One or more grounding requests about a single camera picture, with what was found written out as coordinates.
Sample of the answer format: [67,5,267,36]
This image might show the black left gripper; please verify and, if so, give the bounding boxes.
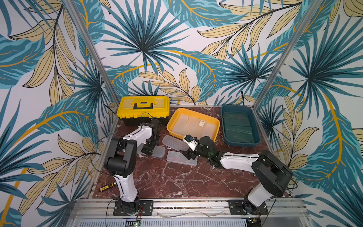
[142,135,160,156]

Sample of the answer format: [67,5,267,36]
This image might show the clear pencil case top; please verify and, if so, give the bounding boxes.
[172,114,189,136]

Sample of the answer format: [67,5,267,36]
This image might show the yellow plastic tray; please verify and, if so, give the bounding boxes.
[167,108,220,140]

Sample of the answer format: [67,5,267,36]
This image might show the yellow black toolbox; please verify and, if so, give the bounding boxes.
[117,96,170,126]

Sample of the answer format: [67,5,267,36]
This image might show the teal plastic tray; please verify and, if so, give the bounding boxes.
[221,105,261,147]

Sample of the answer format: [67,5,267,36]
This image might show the clear pencil case labelled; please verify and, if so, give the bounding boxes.
[192,119,206,139]

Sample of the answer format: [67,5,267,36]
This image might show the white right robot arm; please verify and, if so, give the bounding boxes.
[181,135,293,214]

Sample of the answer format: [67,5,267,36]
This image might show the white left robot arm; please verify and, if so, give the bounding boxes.
[105,119,165,216]

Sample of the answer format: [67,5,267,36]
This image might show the clear ribbed pencil case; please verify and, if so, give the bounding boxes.
[162,135,190,151]

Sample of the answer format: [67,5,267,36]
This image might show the clear pencil case pink inside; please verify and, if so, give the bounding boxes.
[166,151,198,166]

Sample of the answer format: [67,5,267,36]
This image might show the black yellow screwdriver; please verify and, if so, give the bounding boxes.
[99,182,117,192]

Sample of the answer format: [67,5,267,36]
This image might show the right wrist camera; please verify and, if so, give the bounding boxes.
[182,135,199,151]

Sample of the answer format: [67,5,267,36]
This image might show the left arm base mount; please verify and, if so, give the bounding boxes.
[113,200,154,217]

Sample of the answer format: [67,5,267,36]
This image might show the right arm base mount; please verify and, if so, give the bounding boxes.
[228,199,268,216]

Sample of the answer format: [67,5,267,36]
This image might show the aluminium front rail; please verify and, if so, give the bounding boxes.
[67,198,287,227]

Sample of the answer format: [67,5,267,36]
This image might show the left aluminium frame post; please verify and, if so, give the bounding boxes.
[64,0,121,104]

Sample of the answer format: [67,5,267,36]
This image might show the aluminium frame post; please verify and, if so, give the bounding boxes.
[64,0,121,104]
[252,0,323,111]

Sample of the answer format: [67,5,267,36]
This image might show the right aluminium frame post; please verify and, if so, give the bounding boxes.
[252,0,323,111]

